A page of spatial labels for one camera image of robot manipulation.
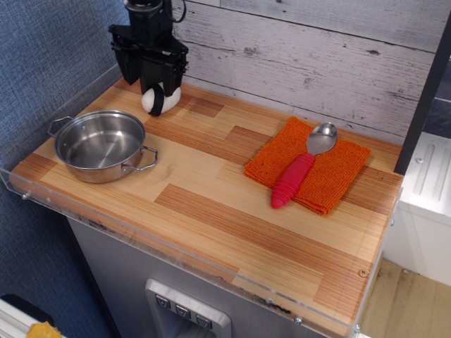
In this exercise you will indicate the orange knitted cloth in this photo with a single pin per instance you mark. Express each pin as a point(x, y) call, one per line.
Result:
point(327, 180)

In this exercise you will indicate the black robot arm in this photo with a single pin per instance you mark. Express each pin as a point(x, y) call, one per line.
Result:
point(148, 5)

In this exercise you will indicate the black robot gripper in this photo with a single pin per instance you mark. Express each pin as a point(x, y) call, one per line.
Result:
point(150, 34)

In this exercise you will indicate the silver toy fridge cabinet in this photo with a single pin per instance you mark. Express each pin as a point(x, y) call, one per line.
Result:
point(121, 271)

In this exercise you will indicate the white and black corner object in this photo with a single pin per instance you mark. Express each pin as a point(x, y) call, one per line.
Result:
point(18, 315)

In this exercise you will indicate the dark right vertical post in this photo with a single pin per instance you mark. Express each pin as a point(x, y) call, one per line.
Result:
point(431, 86)

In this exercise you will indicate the yellow object at corner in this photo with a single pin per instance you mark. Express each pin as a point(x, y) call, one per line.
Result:
point(43, 330)

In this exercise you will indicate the white side cabinet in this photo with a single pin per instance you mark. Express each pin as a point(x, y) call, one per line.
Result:
point(418, 237)

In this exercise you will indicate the metal spoon with red handle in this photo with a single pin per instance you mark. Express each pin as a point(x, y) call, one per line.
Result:
point(321, 139)

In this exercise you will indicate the white egg with black band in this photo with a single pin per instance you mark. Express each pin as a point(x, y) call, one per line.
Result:
point(155, 102)

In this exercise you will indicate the stainless steel two-handled pot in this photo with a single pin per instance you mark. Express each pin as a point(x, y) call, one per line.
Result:
point(102, 146)

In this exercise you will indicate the silver dispenser button panel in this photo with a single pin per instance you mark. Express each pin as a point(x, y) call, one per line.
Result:
point(176, 314)

